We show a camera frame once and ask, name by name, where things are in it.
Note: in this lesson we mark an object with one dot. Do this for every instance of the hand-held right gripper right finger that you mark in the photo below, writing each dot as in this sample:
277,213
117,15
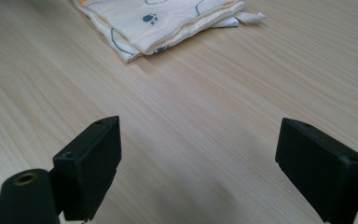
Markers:
320,174

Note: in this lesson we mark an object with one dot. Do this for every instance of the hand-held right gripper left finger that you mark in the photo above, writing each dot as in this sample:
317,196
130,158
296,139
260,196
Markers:
87,174

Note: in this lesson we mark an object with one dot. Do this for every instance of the cream paw-print cloth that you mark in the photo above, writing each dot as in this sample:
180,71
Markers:
161,26

